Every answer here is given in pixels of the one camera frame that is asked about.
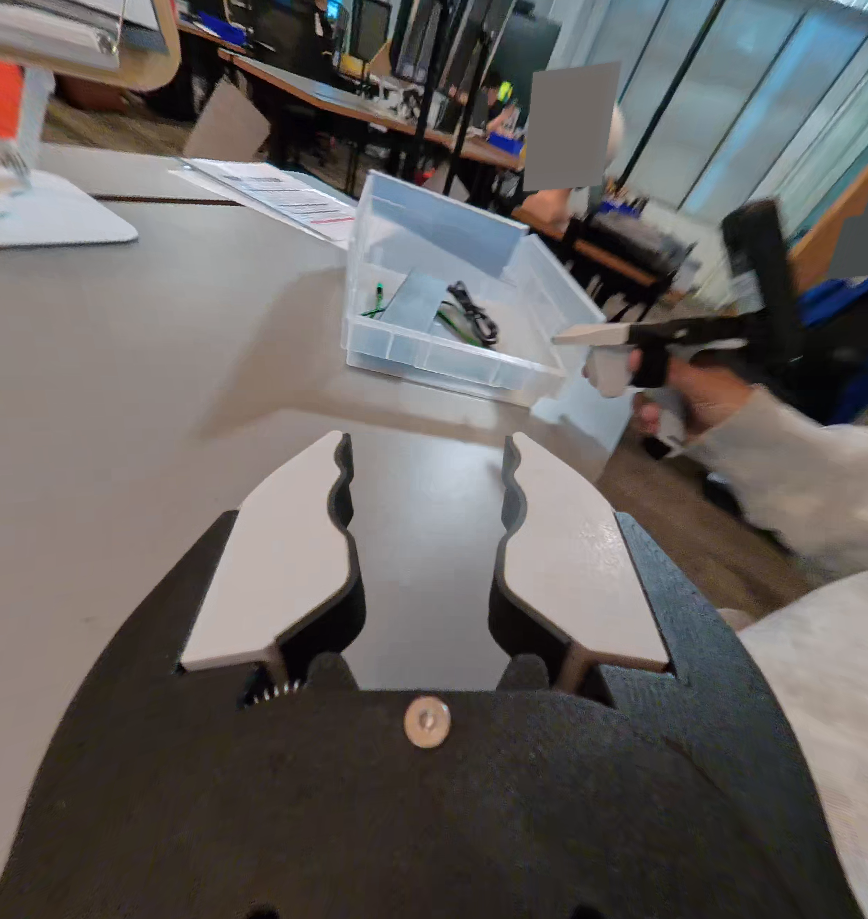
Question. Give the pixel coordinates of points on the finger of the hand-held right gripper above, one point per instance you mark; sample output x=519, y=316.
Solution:
x=595, y=334

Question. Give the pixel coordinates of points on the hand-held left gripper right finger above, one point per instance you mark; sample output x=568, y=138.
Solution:
x=577, y=574

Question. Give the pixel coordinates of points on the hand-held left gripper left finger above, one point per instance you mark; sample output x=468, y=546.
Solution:
x=276, y=560

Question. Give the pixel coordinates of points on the clear plastic bin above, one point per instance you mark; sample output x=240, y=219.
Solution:
x=441, y=359

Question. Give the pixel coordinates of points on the person's right forearm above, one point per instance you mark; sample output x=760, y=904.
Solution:
x=800, y=474

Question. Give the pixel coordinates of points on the person's right hand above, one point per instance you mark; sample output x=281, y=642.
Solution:
x=699, y=398

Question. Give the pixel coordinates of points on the black bag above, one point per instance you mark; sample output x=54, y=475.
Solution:
x=635, y=244

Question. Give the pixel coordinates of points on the person's grey clothing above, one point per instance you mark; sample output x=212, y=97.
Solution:
x=836, y=718

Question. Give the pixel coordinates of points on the wooden workbench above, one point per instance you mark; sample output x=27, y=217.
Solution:
x=348, y=100

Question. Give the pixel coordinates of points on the printed paper sheet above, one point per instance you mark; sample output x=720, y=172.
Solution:
x=276, y=190

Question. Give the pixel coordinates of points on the wooden document stand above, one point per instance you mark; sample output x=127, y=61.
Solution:
x=61, y=215

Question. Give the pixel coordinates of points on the cardboard sheet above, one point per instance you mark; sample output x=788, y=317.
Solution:
x=229, y=126

